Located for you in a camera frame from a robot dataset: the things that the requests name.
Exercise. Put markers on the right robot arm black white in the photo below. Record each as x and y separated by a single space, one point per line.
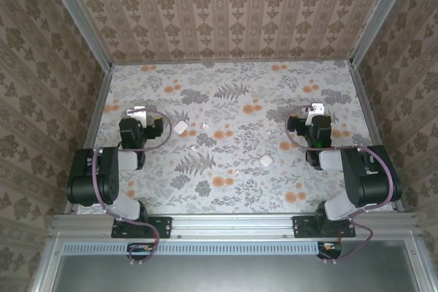
362 182

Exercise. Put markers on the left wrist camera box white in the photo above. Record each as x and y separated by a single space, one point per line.
138 114

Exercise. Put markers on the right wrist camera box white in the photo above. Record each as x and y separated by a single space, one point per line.
316 109

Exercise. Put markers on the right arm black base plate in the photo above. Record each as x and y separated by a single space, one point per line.
302 227

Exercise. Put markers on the aluminium table side rail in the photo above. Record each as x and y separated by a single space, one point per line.
92 128
371 128

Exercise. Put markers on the aluminium mounting rail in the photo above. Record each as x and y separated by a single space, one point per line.
232 225

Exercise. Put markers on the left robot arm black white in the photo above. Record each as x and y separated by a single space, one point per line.
102 175

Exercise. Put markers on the aluminium frame post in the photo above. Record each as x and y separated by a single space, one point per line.
380 15
78 18

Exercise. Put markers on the floral patterned table cover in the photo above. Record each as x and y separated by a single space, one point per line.
239 141

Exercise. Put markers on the white earbud charging case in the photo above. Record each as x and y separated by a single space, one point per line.
180 127
265 160

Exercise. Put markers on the aluminium frame bar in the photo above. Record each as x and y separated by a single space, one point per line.
44 268
419 268

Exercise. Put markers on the black connector board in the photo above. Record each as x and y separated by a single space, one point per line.
330 249
140 250

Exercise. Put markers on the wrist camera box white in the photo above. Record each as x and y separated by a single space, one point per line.
316 109
138 114

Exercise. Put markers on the grey metal sheet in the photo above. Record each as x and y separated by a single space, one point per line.
239 275

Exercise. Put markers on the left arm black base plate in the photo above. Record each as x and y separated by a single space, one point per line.
161 227

